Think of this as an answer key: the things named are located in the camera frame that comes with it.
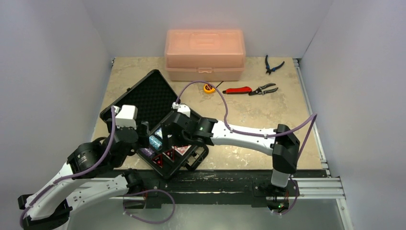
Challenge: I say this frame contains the triangular all-in button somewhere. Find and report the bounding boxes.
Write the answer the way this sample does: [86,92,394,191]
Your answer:
[151,154,163,168]
[164,149,175,162]

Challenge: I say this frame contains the black poker set case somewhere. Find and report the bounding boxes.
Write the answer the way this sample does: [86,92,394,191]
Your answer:
[111,69,209,179]

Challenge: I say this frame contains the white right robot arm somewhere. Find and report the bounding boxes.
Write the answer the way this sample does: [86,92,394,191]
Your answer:
[160,103,300,195]

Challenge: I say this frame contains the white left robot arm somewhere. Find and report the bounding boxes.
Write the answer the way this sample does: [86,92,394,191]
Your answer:
[18,105,148,230]

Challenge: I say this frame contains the blue card deck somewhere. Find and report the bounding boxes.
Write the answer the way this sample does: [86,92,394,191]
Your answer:
[155,128,163,139]

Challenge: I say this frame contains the red card deck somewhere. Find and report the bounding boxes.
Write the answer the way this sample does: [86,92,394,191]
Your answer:
[174,145,191,156]

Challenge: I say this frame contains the light blue poker chip roll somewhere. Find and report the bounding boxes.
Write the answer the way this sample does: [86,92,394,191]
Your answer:
[149,135,162,150]

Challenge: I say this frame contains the purple poker chip roll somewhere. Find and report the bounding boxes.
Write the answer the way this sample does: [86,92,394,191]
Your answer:
[140,148,156,159]

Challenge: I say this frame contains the yellow tape measure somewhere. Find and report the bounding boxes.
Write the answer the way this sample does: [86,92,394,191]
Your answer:
[203,81,224,94]

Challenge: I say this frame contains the orange plastic toolbox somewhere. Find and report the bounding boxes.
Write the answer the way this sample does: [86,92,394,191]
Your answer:
[164,29,246,81]

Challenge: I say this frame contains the red utility knife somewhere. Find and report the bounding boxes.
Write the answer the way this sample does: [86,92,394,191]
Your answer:
[222,86,252,94]

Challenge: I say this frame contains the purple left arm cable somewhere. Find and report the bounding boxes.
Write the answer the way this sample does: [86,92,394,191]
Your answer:
[19,106,176,224]

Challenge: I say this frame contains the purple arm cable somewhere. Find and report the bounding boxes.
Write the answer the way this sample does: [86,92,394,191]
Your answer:
[175,81,318,217]
[19,106,176,224]

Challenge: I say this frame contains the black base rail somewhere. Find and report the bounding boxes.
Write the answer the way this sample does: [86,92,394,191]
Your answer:
[65,169,346,210]

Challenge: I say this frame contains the black wire stripper pliers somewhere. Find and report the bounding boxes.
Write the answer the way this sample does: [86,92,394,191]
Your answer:
[249,83,278,96]

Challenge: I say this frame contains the blue handled pliers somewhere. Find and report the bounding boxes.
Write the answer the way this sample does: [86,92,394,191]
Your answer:
[265,54,285,76]

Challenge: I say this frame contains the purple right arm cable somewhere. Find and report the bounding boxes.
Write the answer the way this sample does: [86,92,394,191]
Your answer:
[175,81,318,217]

